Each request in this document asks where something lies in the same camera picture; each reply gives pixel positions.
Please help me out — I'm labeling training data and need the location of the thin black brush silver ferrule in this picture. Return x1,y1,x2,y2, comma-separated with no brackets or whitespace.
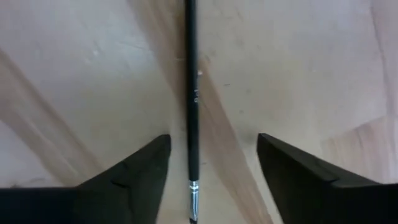
185,0,201,224

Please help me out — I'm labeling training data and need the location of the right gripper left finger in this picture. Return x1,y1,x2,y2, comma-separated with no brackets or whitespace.
0,134,172,224

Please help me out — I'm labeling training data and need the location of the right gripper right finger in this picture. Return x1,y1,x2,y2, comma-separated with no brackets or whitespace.
256,133,398,224

